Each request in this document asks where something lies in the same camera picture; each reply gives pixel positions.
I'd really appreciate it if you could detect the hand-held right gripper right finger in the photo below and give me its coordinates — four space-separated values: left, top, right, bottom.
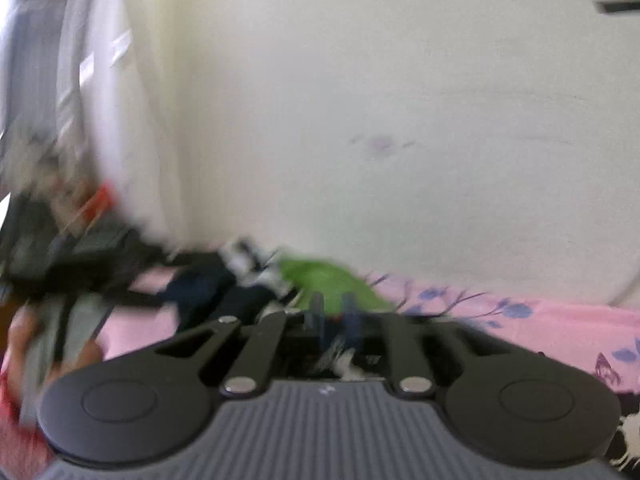
342 294 503 397

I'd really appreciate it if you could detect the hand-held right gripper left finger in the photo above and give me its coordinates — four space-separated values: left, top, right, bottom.
154 294 327 397

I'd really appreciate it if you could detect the dark reindeer pattern sweater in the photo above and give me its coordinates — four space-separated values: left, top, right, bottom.
280 310 640 473

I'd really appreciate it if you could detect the person's left forearm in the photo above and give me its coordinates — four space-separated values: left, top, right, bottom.
0 370 57 480

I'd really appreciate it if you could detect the person's left hand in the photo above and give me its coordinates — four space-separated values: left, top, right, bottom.
2 305 104 397

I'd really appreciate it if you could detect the dark green white striped garment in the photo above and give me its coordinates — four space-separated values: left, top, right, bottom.
220 240 397 315

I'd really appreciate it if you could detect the pink printed bed sheet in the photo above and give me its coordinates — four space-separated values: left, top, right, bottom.
97 265 640 411

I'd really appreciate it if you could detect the pale curtain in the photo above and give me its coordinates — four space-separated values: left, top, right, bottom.
0 0 176 201

